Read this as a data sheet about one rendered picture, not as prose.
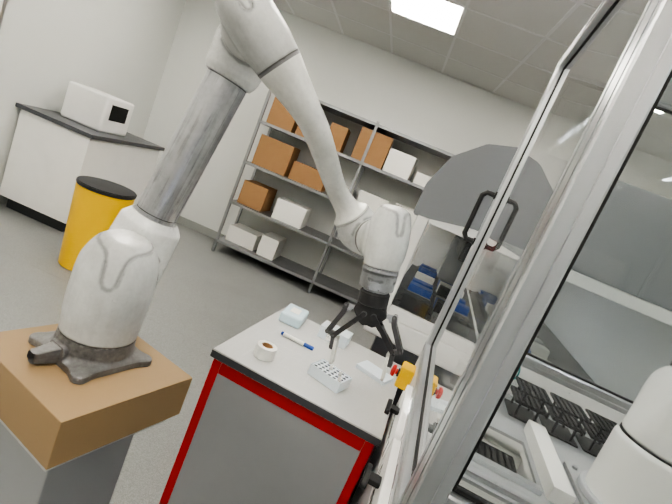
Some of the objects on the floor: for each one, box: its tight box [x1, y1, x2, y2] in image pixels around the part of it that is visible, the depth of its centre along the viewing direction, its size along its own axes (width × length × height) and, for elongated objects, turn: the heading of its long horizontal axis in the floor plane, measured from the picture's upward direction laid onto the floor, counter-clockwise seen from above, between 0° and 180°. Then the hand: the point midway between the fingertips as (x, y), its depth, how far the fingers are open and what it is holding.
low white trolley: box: [159, 308, 402, 504], centre depth 170 cm, size 58×62×76 cm
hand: (357, 366), depth 113 cm, fingers open, 13 cm apart
